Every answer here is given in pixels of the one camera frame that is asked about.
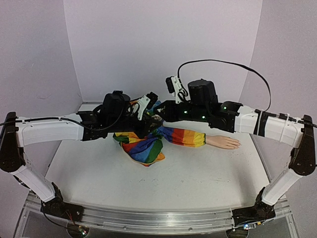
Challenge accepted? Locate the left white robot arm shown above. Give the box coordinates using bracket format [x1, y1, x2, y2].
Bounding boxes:
[0, 91, 161, 222]

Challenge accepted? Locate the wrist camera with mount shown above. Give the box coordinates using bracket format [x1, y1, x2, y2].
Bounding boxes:
[165, 76, 189, 104]
[133, 92, 158, 120]

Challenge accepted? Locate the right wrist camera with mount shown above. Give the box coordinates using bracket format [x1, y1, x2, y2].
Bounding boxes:
[165, 76, 189, 104]

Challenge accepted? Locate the rainbow striped cloth garment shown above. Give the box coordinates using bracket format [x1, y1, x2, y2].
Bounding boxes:
[113, 126, 206, 167]

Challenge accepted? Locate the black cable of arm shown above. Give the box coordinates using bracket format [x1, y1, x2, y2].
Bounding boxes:
[41, 210, 75, 228]
[176, 59, 271, 111]

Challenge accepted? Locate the small nail polish bottle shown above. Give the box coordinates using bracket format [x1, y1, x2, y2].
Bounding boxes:
[152, 115, 163, 123]

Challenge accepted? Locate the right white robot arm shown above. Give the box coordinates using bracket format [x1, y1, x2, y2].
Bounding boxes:
[154, 77, 316, 229]

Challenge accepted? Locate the mannequin hand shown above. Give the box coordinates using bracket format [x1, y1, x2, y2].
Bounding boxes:
[206, 135, 241, 150]

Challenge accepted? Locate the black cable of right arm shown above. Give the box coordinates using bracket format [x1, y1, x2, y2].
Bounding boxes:
[176, 59, 271, 111]

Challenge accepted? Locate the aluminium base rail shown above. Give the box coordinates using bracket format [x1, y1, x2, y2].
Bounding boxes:
[25, 194, 292, 235]

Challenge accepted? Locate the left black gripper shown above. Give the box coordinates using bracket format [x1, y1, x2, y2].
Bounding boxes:
[110, 114, 162, 141]

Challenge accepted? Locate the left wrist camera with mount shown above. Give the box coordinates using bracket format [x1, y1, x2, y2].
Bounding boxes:
[133, 92, 158, 120]

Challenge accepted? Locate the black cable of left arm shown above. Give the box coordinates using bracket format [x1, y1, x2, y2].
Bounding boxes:
[41, 210, 75, 228]

